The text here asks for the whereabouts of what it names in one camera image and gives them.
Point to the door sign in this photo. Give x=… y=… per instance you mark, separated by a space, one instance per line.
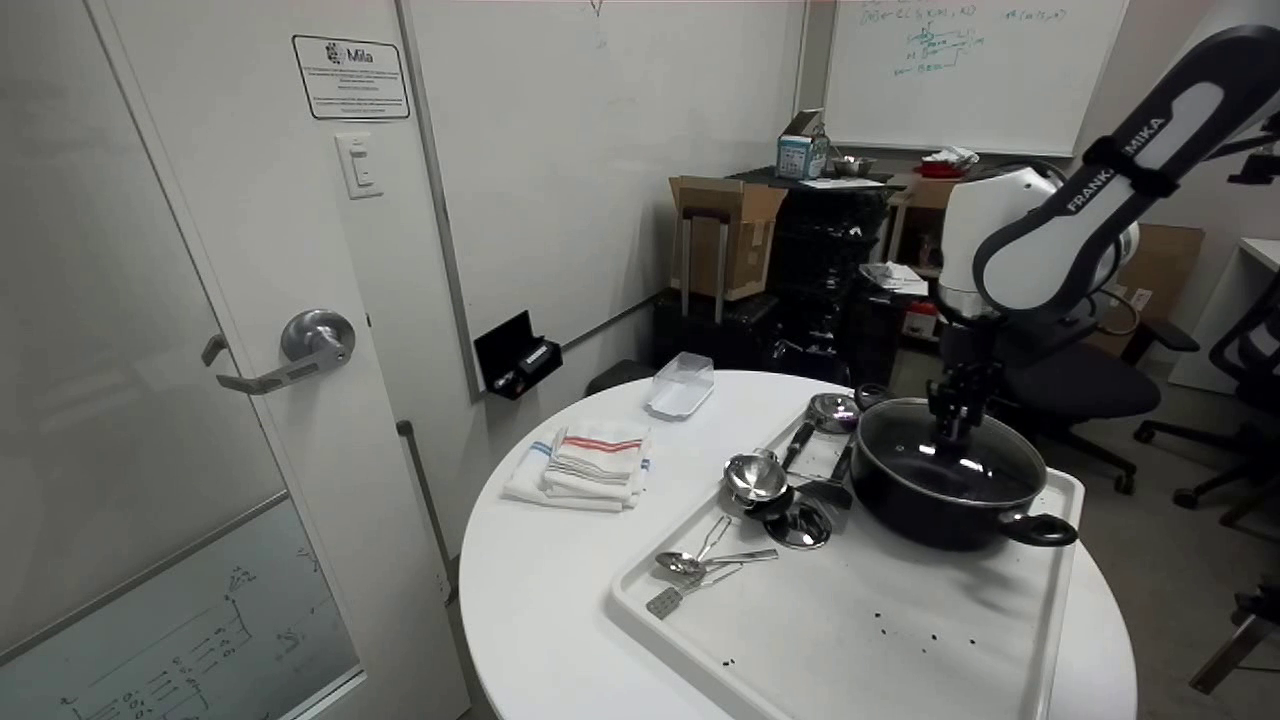
x=349 y=76

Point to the black cooking pot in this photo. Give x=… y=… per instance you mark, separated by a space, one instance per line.
x=950 y=524

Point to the black marker holder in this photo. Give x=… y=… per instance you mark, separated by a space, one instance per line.
x=512 y=356

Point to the small steel spoon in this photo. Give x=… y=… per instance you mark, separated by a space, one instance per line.
x=689 y=565

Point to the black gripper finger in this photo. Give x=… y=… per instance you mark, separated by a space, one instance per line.
x=957 y=414

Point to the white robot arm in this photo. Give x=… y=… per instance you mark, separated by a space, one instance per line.
x=1021 y=247

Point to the white light switch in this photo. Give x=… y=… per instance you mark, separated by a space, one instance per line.
x=359 y=164

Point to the black office chair right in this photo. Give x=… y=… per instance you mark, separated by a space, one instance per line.
x=1250 y=356

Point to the steel ladle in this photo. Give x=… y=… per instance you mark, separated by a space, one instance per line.
x=760 y=479

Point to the grey office chair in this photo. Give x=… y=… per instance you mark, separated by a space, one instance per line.
x=1071 y=369

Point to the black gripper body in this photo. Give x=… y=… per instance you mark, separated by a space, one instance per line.
x=969 y=356

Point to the steel measuring cup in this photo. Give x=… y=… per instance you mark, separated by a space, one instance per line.
x=802 y=518

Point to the wall whiteboard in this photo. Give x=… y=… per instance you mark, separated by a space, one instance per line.
x=1005 y=76

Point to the clear plastic container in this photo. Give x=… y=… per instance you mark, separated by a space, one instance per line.
x=682 y=387

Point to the white plastic tray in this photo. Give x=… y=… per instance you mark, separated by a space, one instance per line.
x=864 y=626

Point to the wooden shelf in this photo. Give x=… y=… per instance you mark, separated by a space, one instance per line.
x=912 y=238

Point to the glass lid with black knob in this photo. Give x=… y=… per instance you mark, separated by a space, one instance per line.
x=995 y=470

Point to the black cabinet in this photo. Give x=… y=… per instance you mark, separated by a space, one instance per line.
x=830 y=320

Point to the silver door handle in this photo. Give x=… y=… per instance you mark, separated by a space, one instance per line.
x=309 y=342

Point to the cardboard box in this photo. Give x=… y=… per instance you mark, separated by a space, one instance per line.
x=721 y=238

